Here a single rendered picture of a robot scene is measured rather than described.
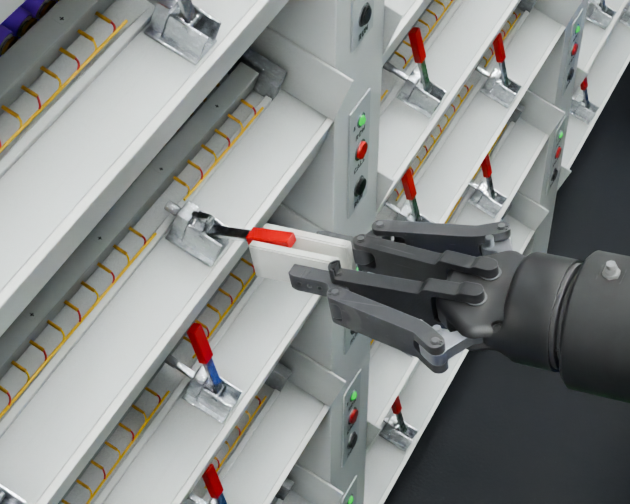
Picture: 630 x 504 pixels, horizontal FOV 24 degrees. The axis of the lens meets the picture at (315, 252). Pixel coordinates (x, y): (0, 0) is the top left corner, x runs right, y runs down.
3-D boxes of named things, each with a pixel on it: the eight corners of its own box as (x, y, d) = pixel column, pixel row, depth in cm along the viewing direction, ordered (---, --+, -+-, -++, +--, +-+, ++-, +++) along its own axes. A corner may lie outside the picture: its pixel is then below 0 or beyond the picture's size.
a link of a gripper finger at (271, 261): (346, 288, 103) (341, 295, 102) (260, 269, 106) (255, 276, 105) (339, 256, 101) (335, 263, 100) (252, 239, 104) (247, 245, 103)
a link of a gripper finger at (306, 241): (346, 247, 102) (351, 240, 102) (260, 228, 105) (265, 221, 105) (352, 278, 103) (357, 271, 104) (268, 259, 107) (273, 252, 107)
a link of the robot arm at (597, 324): (684, 226, 92) (639, 324, 86) (684, 355, 99) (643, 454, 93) (592, 209, 94) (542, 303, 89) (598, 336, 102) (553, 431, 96)
